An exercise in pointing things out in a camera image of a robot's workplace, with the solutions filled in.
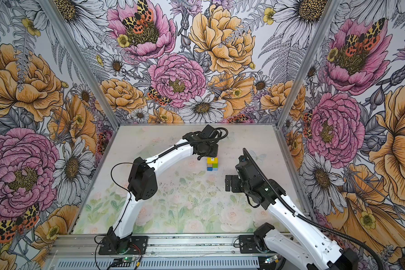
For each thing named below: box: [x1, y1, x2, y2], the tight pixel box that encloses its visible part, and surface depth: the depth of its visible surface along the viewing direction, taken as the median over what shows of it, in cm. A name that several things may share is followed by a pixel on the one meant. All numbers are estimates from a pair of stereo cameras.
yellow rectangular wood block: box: [207, 156, 219, 164], surface depth 96 cm
